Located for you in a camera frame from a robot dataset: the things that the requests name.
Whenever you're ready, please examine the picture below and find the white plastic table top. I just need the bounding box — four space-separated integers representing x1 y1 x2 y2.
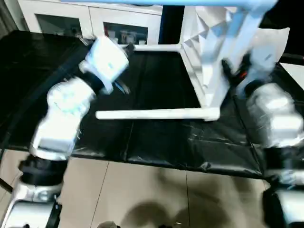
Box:
180 0 280 122

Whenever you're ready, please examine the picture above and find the grey pillow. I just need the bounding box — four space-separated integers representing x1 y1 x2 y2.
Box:
254 27 291 65

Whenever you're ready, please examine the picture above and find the black cabinet with gold label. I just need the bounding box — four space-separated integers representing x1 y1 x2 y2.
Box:
161 4 186 46

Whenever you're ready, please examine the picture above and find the white sideboard with glass doors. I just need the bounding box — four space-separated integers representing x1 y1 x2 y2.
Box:
18 0 163 46

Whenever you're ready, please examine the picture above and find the white flat board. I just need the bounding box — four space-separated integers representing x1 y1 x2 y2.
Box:
279 62 304 90

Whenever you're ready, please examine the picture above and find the grey curtain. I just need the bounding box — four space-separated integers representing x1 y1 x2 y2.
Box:
0 0 24 31

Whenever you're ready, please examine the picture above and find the black metal table leg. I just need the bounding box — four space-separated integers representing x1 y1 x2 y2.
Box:
0 178 14 193

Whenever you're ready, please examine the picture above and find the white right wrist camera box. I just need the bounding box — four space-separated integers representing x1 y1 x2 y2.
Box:
247 46 277 79

